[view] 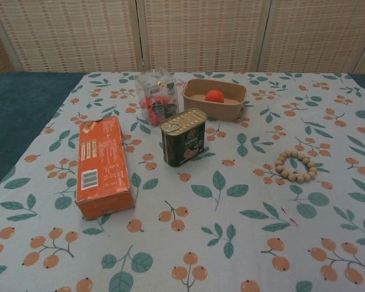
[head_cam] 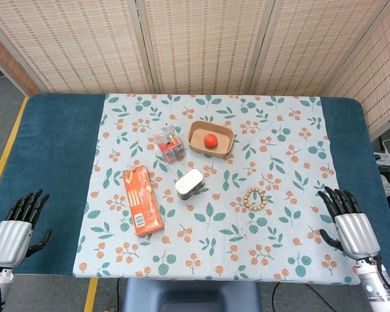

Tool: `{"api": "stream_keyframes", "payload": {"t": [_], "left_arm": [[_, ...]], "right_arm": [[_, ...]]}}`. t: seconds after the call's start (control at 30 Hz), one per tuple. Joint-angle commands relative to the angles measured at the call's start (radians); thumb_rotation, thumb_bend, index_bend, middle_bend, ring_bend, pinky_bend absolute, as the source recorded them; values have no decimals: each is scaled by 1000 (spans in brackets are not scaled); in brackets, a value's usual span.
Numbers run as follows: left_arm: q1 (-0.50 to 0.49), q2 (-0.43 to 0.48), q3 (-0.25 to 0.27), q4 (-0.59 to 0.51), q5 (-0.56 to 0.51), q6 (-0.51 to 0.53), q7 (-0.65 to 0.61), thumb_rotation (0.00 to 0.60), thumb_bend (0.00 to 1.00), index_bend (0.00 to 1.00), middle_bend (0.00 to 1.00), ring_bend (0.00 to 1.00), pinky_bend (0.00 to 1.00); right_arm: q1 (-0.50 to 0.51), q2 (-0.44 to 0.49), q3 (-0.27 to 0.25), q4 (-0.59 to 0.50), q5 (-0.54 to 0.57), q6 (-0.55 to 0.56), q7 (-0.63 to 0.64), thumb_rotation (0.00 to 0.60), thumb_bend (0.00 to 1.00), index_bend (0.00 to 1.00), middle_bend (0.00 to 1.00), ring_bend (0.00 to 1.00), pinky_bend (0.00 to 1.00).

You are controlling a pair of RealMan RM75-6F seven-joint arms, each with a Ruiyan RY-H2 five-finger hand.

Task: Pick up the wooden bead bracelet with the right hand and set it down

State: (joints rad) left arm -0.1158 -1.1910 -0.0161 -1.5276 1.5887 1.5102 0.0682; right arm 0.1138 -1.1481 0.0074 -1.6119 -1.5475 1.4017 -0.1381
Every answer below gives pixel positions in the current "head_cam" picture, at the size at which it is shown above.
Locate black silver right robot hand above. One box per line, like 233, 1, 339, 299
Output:
317, 186, 382, 261

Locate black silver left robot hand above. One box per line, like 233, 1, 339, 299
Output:
0, 189, 53, 269

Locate wooden bead bracelet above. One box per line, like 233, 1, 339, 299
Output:
243, 187, 268, 213

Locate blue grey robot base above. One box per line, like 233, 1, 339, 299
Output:
122, 278, 263, 312

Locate white chair base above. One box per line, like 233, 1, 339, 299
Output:
372, 135, 390, 170

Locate yellow floor tape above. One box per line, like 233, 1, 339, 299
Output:
0, 96, 29, 209
83, 278, 99, 312

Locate blue table cover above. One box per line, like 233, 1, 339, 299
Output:
0, 93, 390, 276

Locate orange cardboard box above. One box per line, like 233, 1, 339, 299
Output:
122, 164, 165, 238

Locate floral printed tablecloth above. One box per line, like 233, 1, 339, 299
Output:
73, 93, 361, 286

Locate woven bamboo screen panel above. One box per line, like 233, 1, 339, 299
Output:
0, 0, 155, 96
138, 0, 276, 97
0, 14, 40, 98
323, 0, 390, 141
246, 0, 390, 98

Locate rectangular luncheon meat tin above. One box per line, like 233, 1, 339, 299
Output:
174, 168, 205, 201

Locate clear plastic box red contents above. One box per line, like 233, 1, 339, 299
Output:
151, 123, 188, 166

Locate brown paper tray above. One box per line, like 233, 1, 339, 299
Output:
187, 120, 235, 159

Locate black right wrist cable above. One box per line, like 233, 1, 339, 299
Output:
374, 255, 390, 302

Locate black floor cable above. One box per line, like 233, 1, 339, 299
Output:
271, 281, 338, 312

